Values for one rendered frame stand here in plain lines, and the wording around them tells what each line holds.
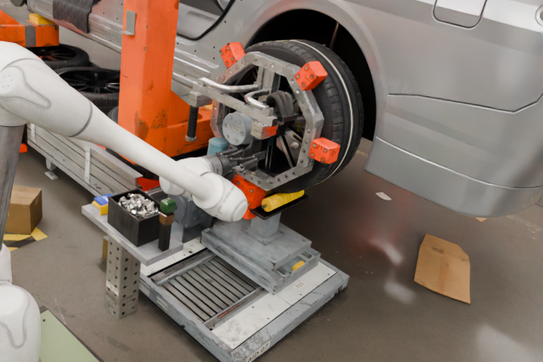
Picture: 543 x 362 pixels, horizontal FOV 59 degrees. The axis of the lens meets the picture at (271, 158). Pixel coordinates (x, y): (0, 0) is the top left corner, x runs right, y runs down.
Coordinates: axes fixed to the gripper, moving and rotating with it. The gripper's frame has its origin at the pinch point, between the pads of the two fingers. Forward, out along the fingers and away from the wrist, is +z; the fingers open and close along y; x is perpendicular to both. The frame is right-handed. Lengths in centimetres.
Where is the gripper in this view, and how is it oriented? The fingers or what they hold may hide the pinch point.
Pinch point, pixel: (254, 153)
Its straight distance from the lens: 174.5
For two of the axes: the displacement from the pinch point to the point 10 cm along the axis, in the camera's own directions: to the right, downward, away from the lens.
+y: 7.6, 3.9, -5.3
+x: 1.8, -9.0, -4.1
